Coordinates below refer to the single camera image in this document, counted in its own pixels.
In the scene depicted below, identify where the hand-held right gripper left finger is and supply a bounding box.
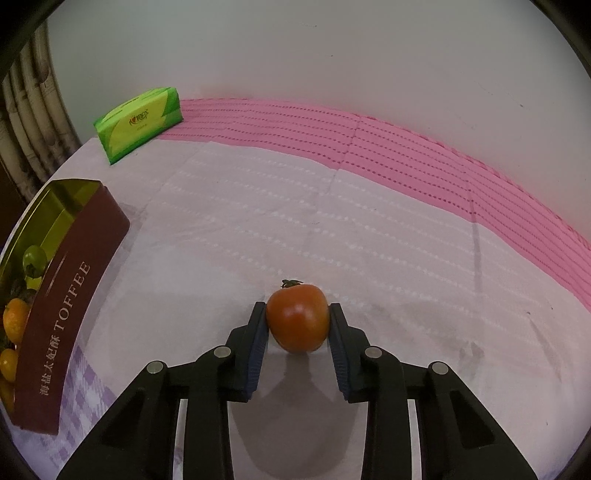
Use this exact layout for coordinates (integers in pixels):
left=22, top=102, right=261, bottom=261
left=55, top=302, right=269, bottom=480

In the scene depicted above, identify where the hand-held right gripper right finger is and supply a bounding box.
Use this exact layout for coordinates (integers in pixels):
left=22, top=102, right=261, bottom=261
left=329, top=303, right=539, bottom=480

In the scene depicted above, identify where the large orange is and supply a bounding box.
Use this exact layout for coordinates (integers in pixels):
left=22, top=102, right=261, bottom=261
left=3, top=298, right=33, bottom=344

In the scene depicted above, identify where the orange-red tomato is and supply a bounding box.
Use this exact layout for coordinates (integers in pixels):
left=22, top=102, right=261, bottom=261
left=265, top=279, right=330, bottom=354

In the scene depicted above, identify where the maroon and gold tin box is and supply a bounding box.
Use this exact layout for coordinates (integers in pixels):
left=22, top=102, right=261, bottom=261
left=0, top=179, right=131, bottom=436

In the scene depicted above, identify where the green tomato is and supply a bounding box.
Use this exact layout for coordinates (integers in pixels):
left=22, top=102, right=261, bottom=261
left=23, top=245, right=48, bottom=278

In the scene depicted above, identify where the green tissue pack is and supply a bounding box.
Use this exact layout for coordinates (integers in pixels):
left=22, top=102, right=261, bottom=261
left=93, top=86, right=184, bottom=166

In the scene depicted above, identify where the small orange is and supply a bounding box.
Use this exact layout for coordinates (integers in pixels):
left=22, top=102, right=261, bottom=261
left=0, top=348, right=20, bottom=383

